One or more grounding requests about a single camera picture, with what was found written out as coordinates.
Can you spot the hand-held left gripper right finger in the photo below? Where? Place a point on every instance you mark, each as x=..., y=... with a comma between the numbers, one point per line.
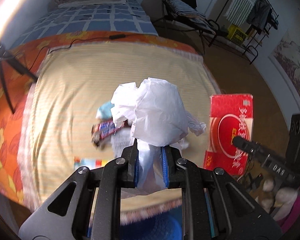
x=165, y=167

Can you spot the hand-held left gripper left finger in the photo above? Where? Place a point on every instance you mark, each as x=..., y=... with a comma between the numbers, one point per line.
x=136, y=170

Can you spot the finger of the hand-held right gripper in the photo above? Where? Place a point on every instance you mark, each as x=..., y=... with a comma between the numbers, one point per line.
x=245, y=143

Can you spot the colourful packet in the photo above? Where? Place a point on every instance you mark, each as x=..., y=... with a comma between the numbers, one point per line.
x=90, y=162

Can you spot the red snack wrapper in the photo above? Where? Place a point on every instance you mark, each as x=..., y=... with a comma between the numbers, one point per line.
x=103, y=128

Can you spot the white plastic bag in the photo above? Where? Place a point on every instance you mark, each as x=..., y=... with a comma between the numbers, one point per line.
x=157, y=110

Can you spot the blue plastic basket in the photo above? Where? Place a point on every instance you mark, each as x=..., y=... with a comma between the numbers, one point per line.
x=150, y=227

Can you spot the light blue packet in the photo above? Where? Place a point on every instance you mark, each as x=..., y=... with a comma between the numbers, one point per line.
x=105, y=110

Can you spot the red cardboard box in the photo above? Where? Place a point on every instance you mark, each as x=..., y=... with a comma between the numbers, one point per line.
x=225, y=130

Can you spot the white plush toy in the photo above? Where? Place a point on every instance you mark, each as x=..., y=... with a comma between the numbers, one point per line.
x=285, y=197

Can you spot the checked fringed blanket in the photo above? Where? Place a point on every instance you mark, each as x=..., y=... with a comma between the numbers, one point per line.
x=145, y=208

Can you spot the black clothes rack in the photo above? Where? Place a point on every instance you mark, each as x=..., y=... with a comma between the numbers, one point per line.
x=252, y=47

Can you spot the yellow striped mat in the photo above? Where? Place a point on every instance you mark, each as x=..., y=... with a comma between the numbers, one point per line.
x=90, y=80

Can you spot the yellow crate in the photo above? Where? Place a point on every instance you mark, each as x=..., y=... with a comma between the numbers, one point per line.
x=236, y=35

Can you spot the blue garment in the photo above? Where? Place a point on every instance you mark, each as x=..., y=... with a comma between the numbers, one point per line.
x=274, y=21

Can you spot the dark jacket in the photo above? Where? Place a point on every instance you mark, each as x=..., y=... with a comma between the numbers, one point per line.
x=258, y=15

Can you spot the orange floral bed sheet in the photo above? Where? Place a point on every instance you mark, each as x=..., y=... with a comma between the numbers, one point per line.
x=5, y=135

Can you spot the white striped towel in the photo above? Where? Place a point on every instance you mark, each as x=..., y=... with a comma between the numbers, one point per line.
x=241, y=3

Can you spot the striped cushion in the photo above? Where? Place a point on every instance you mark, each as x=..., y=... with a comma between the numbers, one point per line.
x=187, y=11

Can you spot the blue checked blanket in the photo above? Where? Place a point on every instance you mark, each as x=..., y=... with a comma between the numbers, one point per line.
x=97, y=17

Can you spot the black tripod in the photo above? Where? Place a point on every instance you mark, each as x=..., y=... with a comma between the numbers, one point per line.
x=17, y=66

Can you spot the wall poster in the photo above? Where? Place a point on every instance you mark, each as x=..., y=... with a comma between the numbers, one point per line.
x=292, y=62

